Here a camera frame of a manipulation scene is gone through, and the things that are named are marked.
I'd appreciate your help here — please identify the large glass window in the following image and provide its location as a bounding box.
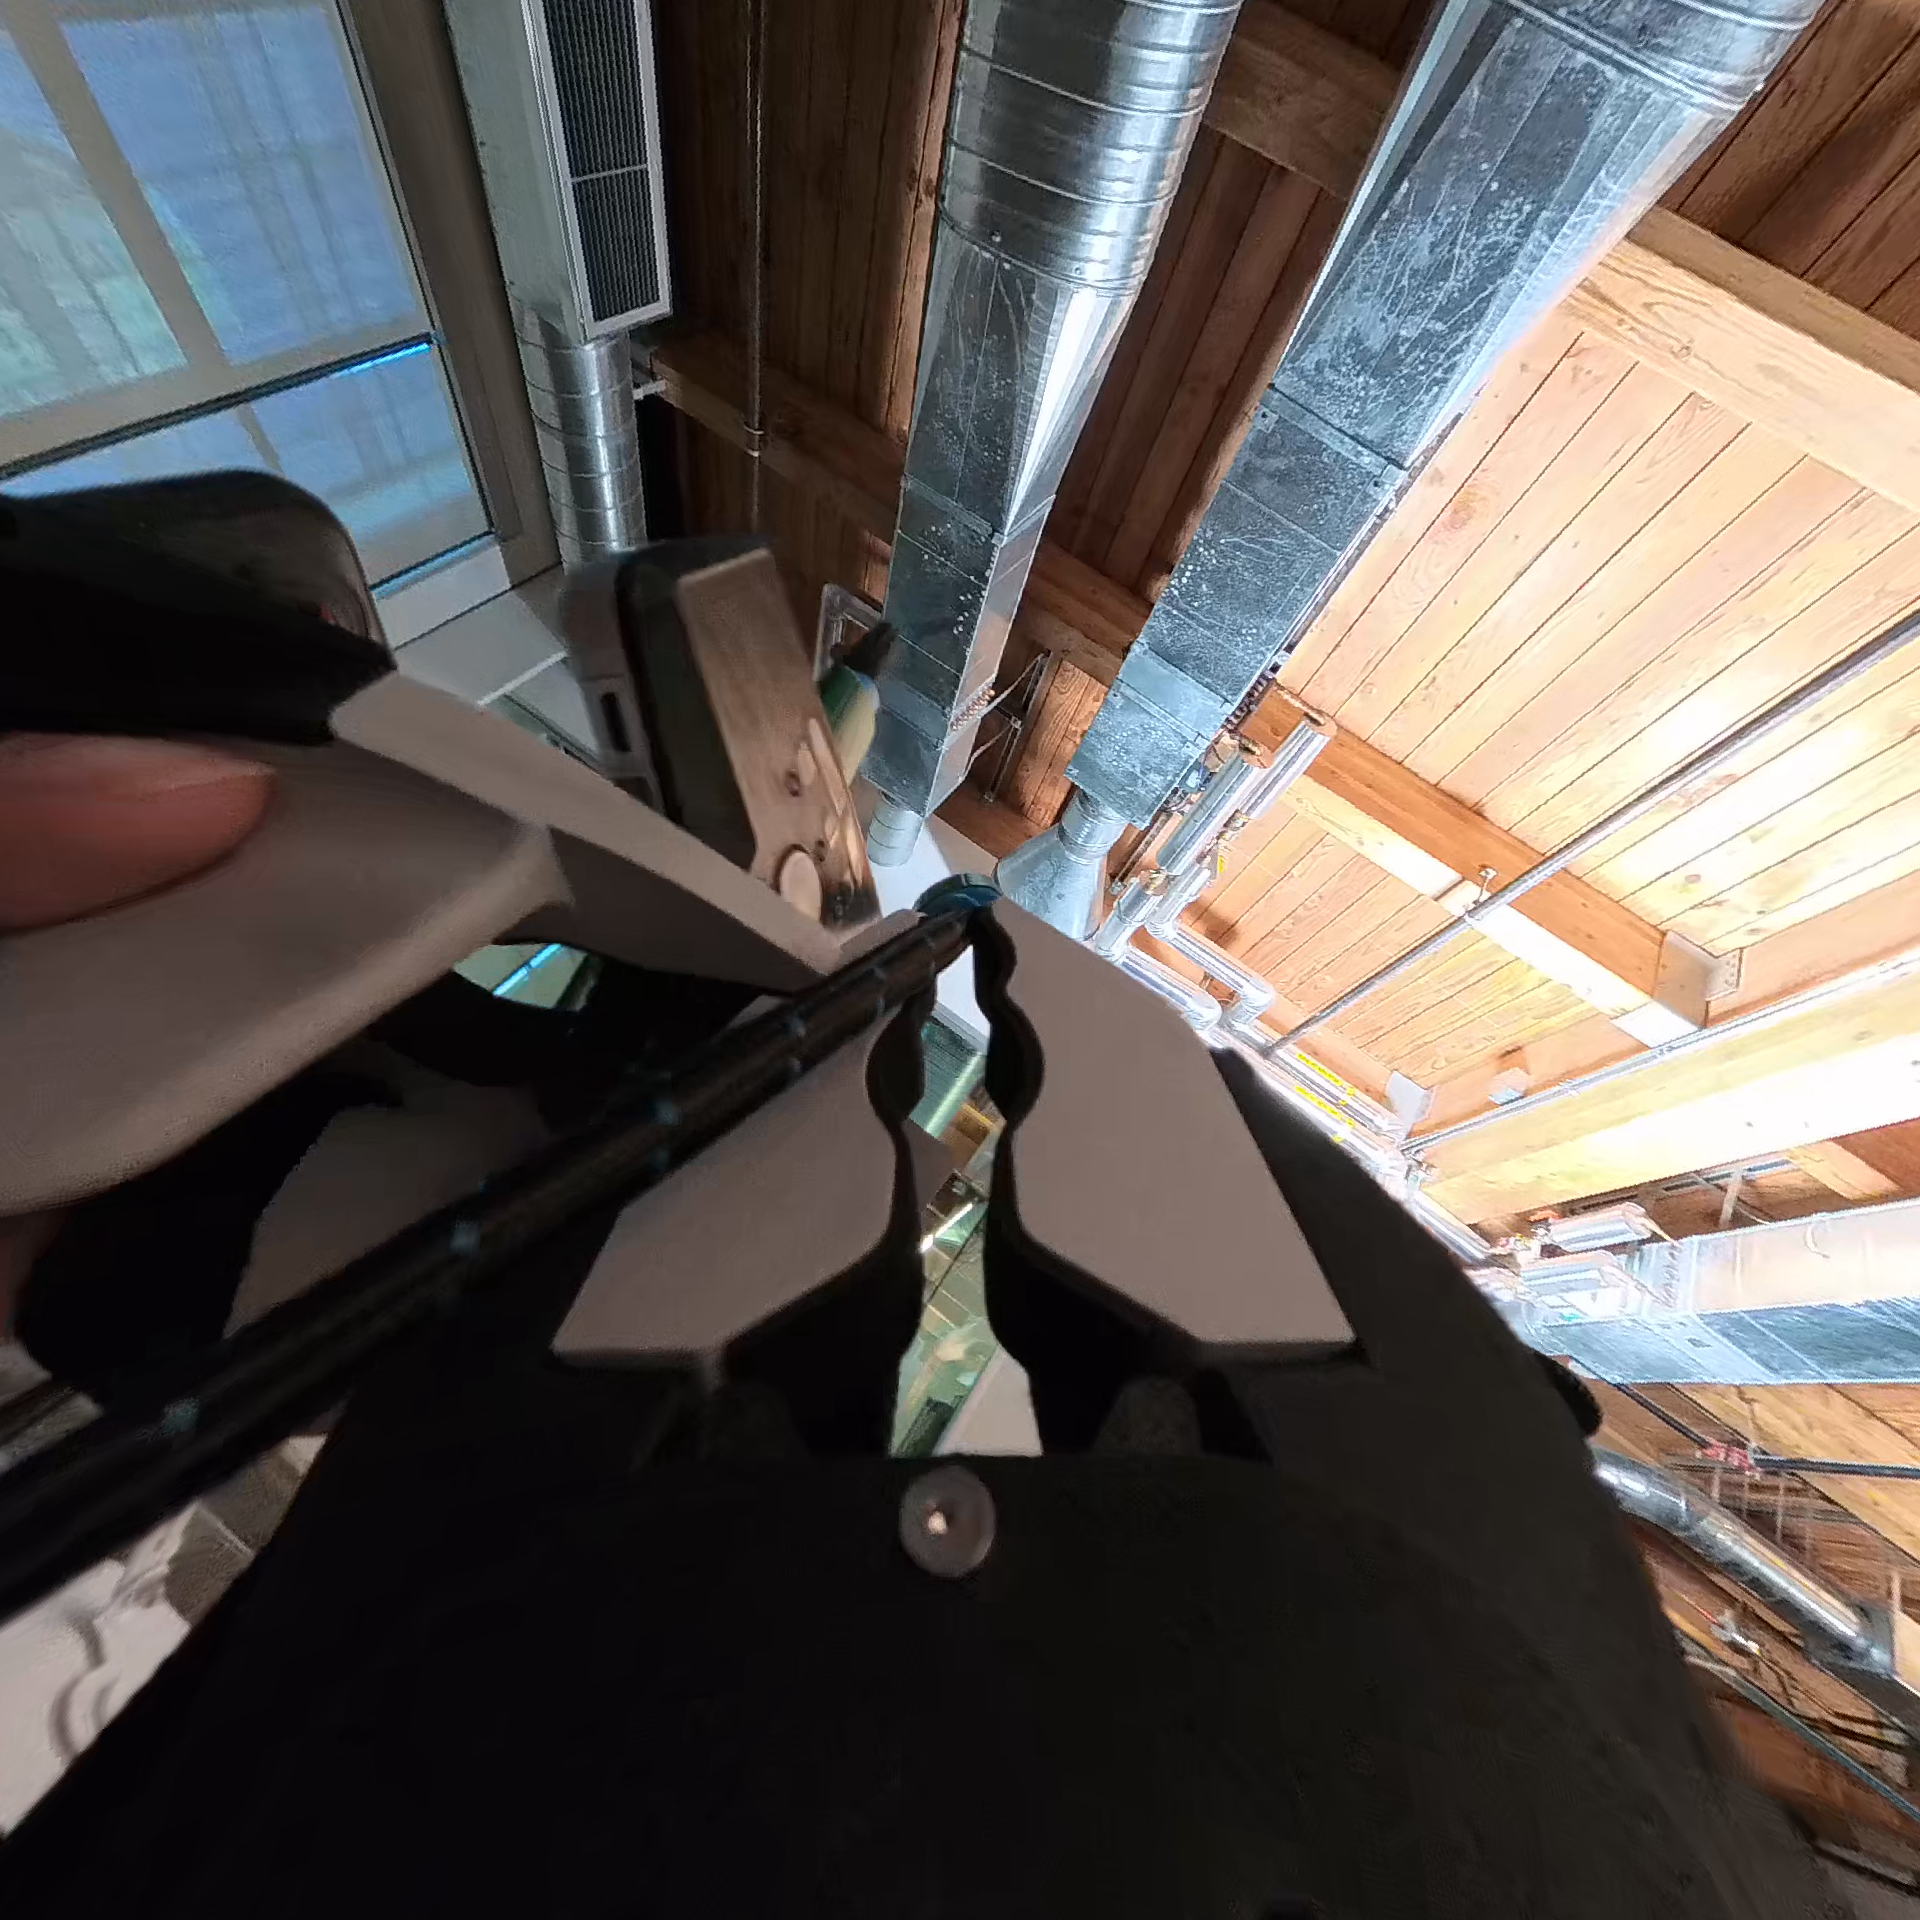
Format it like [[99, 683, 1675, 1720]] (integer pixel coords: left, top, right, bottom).
[[0, 0, 505, 594]]

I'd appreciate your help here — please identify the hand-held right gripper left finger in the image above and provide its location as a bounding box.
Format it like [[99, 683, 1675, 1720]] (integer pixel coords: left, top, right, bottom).
[[551, 957, 941, 1454]]

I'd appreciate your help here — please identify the silver ventilation duct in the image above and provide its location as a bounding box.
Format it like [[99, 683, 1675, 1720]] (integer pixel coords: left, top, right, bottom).
[[860, 0, 1249, 869], [995, 0, 1829, 945]]

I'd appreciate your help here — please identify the white air vent unit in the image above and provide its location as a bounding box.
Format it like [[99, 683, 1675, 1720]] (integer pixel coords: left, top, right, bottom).
[[439, 0, 676, 347]]

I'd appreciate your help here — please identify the round silver duct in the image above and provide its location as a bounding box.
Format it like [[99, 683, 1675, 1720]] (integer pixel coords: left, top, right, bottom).
[[1590, 1448, 1903, 1681]]

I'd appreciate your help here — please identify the person's left hand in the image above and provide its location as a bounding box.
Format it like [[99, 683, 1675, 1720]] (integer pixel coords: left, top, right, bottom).
[[0, 732, 280, 934]]

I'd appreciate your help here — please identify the round ribbed metal duct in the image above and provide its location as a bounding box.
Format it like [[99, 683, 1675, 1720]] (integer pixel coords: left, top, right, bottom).
[[508, 292, 654, 569]]

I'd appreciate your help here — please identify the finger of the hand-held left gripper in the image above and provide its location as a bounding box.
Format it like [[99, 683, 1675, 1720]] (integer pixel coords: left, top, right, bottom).
[[328, 675, 910, 998], [231, 1050, 647, 1328]]

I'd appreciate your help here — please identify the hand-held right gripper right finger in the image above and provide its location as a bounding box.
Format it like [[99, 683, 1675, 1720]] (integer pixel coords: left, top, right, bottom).
[[972, 901, 1361, 1454]]

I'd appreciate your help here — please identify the grey metal device with port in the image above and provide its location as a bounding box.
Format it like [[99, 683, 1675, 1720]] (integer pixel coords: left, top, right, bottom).
[[558, 544, 887, 929]]

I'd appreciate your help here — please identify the black braided hdmi cable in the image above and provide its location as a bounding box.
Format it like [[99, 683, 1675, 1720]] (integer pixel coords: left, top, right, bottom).
[[0, 873, 1003, 1625]]

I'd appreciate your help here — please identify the rectangular silver duct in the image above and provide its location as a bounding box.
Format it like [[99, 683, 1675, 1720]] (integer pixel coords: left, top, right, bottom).
[[1500, 1197, 1920, 1389]]

